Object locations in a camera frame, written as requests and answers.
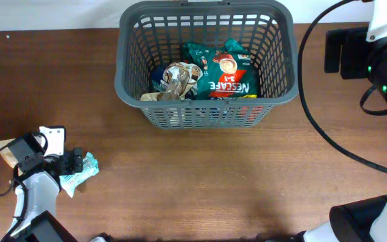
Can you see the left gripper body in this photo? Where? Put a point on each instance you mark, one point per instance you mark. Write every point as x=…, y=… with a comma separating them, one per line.
x=76, y=160

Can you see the teal small packet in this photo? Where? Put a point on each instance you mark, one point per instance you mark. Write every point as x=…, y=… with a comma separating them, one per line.
x=70, y=182

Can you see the blue tissue pack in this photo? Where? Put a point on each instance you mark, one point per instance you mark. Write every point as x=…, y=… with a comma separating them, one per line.
x=158, y=84

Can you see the brown white snack bag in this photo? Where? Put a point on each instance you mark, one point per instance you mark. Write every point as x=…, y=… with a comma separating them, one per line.
x=180, y=78

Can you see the green Nescafe coffee bag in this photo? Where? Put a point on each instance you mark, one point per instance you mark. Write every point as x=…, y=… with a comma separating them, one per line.
x=227, y=71

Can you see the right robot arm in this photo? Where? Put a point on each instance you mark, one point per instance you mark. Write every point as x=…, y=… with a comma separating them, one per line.
x=354, y=53

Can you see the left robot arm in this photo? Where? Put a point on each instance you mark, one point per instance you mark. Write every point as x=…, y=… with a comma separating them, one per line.
x=36, y=183

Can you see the tan kraft paper pouch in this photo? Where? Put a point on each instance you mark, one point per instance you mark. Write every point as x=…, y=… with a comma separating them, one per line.
x=7, y=155

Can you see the grey plastic basket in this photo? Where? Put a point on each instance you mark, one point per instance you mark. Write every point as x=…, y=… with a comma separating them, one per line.
x=152, y=34

